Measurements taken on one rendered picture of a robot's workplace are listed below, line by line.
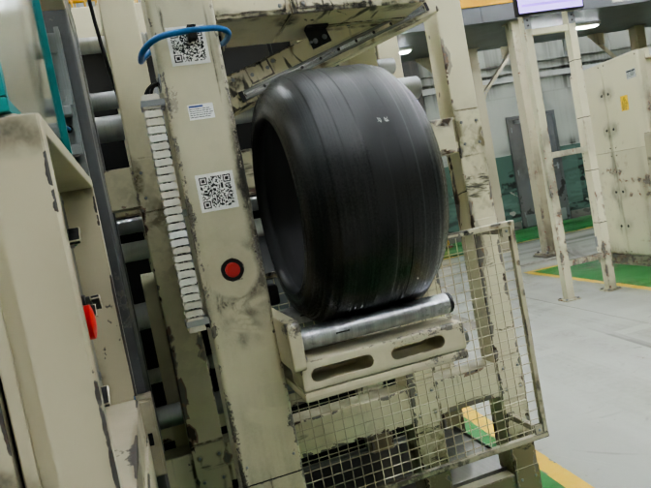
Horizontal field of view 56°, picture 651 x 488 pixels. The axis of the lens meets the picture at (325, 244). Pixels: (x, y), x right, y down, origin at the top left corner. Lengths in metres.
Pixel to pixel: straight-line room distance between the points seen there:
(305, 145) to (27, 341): 0.72
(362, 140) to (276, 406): 0.57
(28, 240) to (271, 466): 0.91
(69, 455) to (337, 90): 0.86
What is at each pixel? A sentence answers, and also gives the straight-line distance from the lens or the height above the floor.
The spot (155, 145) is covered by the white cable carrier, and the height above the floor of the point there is 1.33.
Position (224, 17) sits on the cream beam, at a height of 1.64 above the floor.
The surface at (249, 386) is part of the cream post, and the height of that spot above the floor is 0.82.
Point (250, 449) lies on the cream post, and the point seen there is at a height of 0.69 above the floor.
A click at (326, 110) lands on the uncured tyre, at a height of 1.32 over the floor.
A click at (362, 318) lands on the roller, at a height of 0.92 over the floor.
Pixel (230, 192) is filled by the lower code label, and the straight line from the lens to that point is 1.24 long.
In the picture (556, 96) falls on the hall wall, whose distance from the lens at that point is 12.68.
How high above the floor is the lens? 1.16
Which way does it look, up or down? 4 degrees down
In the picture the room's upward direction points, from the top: 11 degrees counter-clockwise
